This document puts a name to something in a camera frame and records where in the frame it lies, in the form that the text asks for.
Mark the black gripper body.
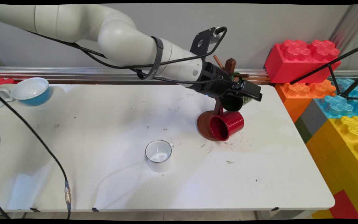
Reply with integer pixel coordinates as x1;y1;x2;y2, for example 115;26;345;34
195;62;234;98

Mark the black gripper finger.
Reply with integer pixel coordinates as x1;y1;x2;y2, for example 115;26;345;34
241;80;263;102
227;82;244;96

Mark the green enamel mug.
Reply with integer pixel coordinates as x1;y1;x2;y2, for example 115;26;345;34
219;72;253;112

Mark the brown wooden mug tree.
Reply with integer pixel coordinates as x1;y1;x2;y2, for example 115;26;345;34
197;55;250;141

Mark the red enamel mug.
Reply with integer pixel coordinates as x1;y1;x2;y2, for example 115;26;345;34
209;110;245;141

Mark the orange giant building block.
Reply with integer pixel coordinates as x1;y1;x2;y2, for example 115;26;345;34
275;79;336;123

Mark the red giant building block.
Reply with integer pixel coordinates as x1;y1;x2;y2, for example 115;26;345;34
264;39;342;84

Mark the black tripod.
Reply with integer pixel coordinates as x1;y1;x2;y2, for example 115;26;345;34
289;42;358;100

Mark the blue giant building block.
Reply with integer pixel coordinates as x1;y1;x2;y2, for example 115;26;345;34
314;78;358;119

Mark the white mug with dark rim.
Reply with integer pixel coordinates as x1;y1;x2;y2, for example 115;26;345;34
145;140;175;173

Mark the yellow giant building block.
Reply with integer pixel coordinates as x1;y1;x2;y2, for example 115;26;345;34
305;116;358;220

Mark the slanted aluminium profile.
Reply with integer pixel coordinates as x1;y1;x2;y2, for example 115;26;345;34
330;5;358;47

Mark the blue bowl with white inside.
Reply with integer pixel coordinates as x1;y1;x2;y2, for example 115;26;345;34
10;77;51;106

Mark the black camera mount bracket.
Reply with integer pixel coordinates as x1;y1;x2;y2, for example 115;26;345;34
190;27;220;58

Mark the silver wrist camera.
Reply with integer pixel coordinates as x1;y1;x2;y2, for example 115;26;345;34
210;26;227;37

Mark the grey velcro strap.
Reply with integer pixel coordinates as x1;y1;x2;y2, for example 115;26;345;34
140;36;164;81

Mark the aluminium rail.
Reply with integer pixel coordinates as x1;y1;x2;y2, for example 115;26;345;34
0;66;274;85

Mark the black cable with metal connector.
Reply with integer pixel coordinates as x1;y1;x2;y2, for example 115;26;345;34
0;92;72;220

